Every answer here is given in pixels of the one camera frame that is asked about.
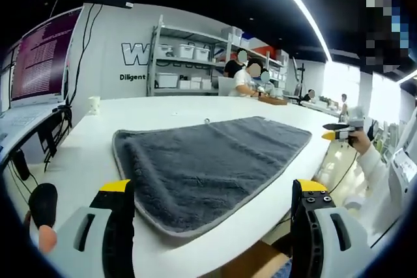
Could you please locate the grey towel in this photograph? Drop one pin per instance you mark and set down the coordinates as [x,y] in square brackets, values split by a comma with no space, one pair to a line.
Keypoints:
[208,167]

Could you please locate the person's white shirt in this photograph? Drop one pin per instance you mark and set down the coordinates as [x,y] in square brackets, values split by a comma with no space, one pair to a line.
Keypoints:
[374,216]

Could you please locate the person's right hand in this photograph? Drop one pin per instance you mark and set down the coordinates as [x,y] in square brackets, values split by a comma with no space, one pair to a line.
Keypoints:
[361,143]

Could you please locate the black computer mouse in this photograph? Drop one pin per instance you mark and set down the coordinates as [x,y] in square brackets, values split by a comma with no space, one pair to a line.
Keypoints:
[43,204]

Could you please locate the black camera stand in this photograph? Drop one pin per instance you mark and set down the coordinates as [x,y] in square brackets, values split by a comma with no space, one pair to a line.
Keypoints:
[299,76]

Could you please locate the ceiling light strip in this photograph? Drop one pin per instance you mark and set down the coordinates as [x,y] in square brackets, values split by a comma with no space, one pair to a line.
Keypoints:
[303,11]

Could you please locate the white laptop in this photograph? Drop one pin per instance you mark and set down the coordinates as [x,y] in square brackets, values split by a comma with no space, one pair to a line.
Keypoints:
[39,63]

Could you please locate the shelf with white bins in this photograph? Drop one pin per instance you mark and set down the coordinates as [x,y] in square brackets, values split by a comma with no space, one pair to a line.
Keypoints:
[189,51]

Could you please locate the black laptop stand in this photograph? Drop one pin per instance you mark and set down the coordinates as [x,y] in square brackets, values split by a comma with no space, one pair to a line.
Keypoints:
[53,138]

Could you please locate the white chest device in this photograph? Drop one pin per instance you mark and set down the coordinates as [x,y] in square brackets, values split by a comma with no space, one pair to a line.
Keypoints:
[404,177]

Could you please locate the green potted plants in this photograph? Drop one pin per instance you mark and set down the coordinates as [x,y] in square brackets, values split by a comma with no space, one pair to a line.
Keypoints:
[324,98]

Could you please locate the wooden tray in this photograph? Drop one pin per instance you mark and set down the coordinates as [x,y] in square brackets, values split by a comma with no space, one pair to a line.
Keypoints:
[273,100]

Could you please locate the person's blue jeans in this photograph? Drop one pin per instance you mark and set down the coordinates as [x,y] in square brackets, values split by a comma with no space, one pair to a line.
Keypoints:
[285,266]

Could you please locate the person's left hand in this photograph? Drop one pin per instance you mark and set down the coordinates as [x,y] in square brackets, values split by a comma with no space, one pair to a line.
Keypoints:
[48,240]

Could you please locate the grey metal shelving rack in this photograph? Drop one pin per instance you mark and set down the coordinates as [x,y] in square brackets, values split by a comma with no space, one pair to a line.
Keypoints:
[159,56]

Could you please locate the white paper cup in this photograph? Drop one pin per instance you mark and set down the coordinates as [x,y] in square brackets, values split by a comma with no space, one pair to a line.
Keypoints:
[94,105]

